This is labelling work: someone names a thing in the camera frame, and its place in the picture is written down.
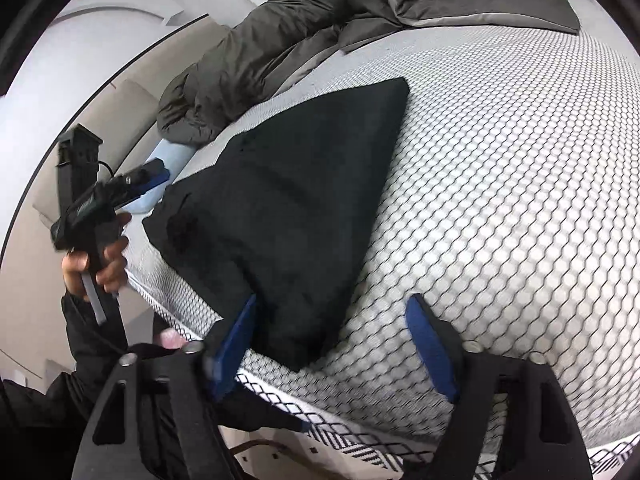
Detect black pants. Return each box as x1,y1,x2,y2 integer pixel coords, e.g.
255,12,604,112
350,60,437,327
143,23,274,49
143,78,409,370

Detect black sleeve forearm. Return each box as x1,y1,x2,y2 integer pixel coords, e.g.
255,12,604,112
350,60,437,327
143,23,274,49
0,291,177,480

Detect person's left hand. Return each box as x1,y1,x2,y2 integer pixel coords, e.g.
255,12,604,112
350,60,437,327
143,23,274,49
62,212,132,300

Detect light blue pillow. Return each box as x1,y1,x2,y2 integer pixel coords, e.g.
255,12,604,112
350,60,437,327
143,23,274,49
124,139,196,214

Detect grey-green duvet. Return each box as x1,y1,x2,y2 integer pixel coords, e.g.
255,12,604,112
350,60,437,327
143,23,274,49
156,0,580,148

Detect white honeycomb-pattern bed sheet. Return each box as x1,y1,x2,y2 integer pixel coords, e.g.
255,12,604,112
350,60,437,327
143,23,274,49
121,0,640,480

